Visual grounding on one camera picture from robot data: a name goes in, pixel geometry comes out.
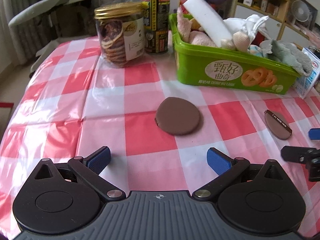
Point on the green plastic cookie bin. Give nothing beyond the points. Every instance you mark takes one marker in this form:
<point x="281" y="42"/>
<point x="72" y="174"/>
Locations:
<point x="217" y="67"/>

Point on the grey white plush bunny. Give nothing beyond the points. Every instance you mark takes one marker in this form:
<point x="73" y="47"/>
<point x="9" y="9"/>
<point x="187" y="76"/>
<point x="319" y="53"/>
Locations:
<point x="244" y="31"/>

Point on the framed picture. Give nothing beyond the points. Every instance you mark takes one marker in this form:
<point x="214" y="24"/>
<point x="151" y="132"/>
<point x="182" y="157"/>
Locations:
<point x="310" y="23"/>

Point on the brown round powder puff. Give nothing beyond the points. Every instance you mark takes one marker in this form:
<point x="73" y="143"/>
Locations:
<point x="177" y="116"/>

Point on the pink plush toy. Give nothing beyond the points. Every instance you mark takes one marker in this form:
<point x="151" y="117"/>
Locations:
<point x="190" y="35"/>

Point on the hamburger plush toy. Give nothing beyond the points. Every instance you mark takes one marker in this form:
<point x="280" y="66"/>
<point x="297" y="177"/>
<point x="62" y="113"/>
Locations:
<point x="195" y="25"/>

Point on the red white santa plush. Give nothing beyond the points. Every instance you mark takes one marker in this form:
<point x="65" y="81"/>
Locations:
<point x="261" y="36"/>

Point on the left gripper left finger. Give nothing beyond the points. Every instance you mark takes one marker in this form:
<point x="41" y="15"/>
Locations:
<point x="88" y="169"/>

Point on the grey green towel cloth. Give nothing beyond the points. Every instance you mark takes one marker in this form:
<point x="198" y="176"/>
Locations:
<point x="288" y="54"/>

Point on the blue white milk carton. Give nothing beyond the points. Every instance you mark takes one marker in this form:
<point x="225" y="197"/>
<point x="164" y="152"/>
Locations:
<point x="303" y="85"/>

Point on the red white checkered tablecloth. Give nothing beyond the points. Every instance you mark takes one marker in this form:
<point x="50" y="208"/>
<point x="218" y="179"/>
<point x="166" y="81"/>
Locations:
<point x="75" y="103"/>

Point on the white foam sponge block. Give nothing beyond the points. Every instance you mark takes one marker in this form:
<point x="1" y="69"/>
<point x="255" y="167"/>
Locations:
<point x="209" y="20"/>

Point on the small white desk fan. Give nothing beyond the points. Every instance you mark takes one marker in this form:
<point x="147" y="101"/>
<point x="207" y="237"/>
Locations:
<point x="300" y="11"/>

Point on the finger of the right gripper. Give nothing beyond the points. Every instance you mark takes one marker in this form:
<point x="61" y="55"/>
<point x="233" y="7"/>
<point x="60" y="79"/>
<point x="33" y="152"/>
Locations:
<point x="314" y="134"/>
<point x="296" y="154"/>

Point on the gold lid cookie jar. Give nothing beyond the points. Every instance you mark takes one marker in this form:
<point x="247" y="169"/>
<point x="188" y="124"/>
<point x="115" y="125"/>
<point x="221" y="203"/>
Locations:
<point x="120" y="29"/>

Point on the wooden white drawer cabinet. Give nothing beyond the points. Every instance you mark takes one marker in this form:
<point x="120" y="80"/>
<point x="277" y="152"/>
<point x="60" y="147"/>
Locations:
<point x="280" y="25"/>

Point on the yellow black tin can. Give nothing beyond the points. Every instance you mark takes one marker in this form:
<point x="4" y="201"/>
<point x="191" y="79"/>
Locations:
<point x="156" y="25"/>

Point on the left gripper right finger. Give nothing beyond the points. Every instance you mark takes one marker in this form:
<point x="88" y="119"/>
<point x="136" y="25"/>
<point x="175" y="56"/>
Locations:
<point x="228" y="170"/>

